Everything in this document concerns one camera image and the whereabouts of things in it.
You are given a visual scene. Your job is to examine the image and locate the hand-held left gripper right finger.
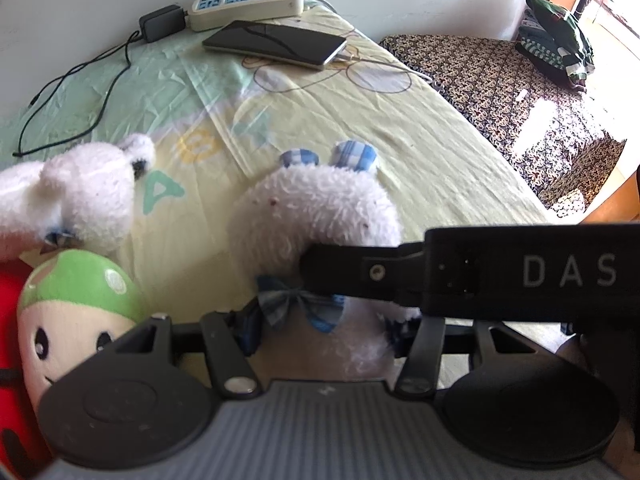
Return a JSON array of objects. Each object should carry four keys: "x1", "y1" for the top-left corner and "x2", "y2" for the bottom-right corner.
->
[{"x1": 384, "y1": 316, "x2": 551, "y2": 397}]

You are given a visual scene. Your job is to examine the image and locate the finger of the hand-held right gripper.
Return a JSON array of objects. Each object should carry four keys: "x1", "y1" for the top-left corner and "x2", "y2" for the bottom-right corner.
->
[{"x1": 299, "y1": 241, "x2": 426, "y2": 311}]

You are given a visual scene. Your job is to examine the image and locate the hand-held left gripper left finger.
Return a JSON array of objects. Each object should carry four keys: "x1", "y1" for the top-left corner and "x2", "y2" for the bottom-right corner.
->
[{"x1": 119, "y1": 310, "x2": 264, "y2": 401}]

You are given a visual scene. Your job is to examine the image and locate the large white plush rabbit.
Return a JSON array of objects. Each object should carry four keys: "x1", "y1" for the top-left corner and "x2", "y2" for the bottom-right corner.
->
[{"x1": 227, "y1": 141, "x2": 426, "y2": 376}]

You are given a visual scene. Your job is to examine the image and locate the green-capped smiling plush toy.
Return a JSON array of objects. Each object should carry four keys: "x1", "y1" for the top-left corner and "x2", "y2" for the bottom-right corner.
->
[{"x1": 17, "y1": 249, "x2": 148, "y2": 401}]

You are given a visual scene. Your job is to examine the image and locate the small white plush rabbit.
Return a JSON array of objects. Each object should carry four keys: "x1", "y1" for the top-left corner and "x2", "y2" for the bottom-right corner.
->
[{"x1": 0, "y1": 132, "x2": 157, "y2": 261}]

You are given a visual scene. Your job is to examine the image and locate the red cardboard box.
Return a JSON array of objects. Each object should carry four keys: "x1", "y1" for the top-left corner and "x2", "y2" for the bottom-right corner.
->
[{"x1": 0, "y1": 255, "x2": 53, "y2": 480}]

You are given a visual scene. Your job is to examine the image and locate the wooden door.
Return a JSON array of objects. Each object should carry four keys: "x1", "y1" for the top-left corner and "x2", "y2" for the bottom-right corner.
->
[{"x1": 582, "y1": 165, "x2": 640, "y2": 227}]

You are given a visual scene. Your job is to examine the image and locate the bed with light green sheet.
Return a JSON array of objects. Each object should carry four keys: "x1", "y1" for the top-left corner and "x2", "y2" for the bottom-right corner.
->
[{"x1": 0, "y1": 0, "x2": 556, "y2": 381}]

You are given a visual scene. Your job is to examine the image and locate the pile of folded green clothes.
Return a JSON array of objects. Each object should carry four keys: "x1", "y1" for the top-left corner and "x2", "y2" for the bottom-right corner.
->
[{"x1": 515, "y1": 0, "x2": 596, "y2": 93}]

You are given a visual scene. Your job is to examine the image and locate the black smartphone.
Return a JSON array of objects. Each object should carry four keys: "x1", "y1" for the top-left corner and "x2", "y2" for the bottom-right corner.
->
[{"x1": 202, "y1": 20, "x2": 348, "y2": 71}]

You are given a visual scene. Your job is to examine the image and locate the white and blue power strip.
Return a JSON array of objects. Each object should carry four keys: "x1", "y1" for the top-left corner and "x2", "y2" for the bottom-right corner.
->
[{"x1": 186, "y1": 0, "x2": 306, "y2": 32}]

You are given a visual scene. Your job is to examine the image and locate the black power adapter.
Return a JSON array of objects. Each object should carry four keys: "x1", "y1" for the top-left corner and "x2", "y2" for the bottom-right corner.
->
[{"x1": 138, "y1": 5, "x2": 187, "y2": 43}]

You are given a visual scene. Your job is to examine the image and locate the thin white charging cable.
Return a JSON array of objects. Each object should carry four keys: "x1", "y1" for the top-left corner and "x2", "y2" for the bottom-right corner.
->
[{"x1": 305, "y1": 0, "x2": 437, "y2": 86}]

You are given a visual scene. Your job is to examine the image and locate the thin black cable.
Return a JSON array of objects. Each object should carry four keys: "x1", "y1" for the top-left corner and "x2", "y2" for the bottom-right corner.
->
[{"x1": 12, "y1": 30, "x2": 143, "y2": 158}]

